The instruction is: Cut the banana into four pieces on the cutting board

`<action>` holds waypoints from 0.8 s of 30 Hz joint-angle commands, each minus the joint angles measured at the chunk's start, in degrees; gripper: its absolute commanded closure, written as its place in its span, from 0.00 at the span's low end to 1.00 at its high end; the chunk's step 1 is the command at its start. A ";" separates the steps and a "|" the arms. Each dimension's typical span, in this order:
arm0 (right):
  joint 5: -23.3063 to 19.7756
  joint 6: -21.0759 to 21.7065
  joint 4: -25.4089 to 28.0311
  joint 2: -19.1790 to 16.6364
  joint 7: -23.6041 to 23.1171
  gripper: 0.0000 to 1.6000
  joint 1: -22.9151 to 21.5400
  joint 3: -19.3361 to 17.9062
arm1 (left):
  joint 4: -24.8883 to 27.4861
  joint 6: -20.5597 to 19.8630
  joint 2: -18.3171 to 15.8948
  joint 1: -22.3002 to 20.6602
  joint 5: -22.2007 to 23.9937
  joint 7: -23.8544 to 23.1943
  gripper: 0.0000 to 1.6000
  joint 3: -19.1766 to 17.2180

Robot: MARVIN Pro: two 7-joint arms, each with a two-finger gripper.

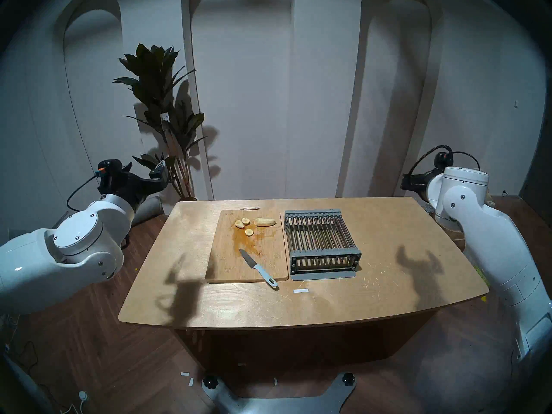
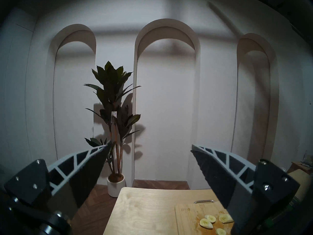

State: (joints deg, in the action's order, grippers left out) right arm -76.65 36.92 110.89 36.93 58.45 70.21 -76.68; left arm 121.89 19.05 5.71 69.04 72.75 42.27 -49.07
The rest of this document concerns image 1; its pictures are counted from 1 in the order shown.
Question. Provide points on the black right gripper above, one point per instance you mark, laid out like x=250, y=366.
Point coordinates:
x=416, y=181

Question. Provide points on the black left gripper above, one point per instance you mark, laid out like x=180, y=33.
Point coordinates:
x=125, y=184

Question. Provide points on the peeled banana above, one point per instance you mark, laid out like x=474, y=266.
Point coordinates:
x=265, y=222

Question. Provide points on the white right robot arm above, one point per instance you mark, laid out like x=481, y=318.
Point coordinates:
x=496, y=245

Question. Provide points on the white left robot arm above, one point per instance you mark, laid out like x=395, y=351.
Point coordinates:
x=64, y=253

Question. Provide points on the wooden cutting board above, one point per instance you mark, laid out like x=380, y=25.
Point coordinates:
x=228, y=262

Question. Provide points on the rolled grey mat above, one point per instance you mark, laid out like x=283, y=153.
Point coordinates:
x=148, y=210

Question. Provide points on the white plant tag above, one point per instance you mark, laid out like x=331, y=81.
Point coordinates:
x=164, y=118

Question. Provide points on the tall potted green plant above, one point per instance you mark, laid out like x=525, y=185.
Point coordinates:
x=155, y=85

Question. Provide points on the grey metal dish rack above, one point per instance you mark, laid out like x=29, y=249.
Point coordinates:
x=321, y=236

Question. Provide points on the black base knob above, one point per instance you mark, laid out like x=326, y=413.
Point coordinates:
x=210, y=382
x=348, y=379

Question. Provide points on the white floor plug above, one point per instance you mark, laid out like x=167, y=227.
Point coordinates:
x=83, y=396

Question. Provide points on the white wall vent panel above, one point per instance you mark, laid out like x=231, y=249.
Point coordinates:
x=58, y=221

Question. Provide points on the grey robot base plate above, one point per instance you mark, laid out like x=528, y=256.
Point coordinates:
x=241, y=402

